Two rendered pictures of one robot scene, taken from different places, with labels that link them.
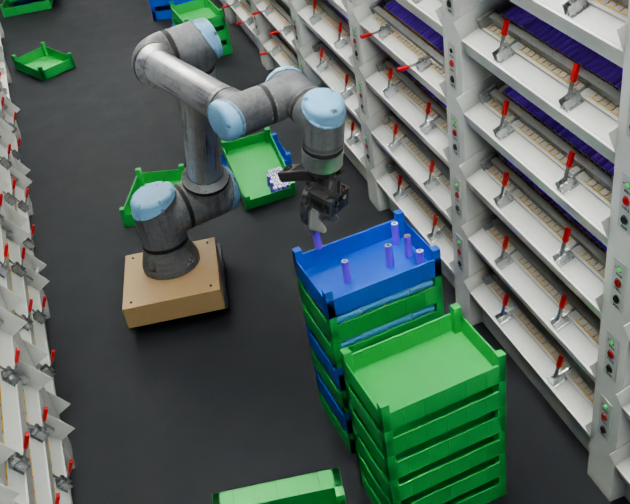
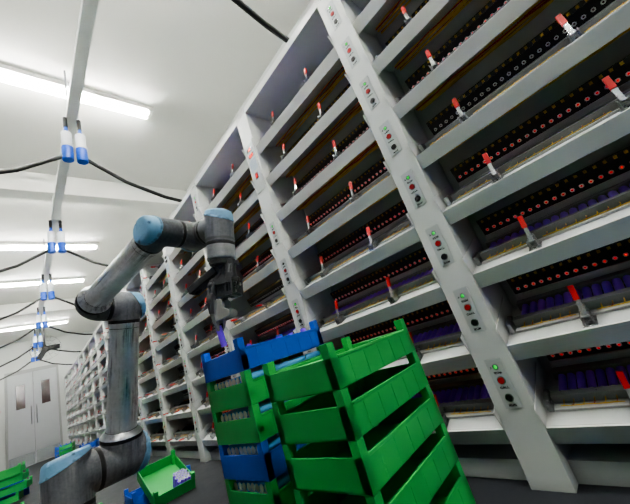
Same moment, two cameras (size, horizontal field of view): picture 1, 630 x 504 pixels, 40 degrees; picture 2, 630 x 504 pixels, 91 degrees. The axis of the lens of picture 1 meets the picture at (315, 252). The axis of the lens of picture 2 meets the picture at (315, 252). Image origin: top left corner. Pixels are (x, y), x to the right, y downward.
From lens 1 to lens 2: 1.51 m
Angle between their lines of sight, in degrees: 62
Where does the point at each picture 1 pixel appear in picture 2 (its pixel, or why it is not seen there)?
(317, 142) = (216, 229)
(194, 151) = (115, 396)
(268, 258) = not seen: outside the picture
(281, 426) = not seen: outside the picture
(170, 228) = (78, 482)
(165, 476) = not seen: outside the picture
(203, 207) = (116, 458)
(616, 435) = (523, 385)
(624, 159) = (398, 169)
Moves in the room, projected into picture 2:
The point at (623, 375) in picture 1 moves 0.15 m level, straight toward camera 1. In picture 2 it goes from (487, 311) to (526, 303)
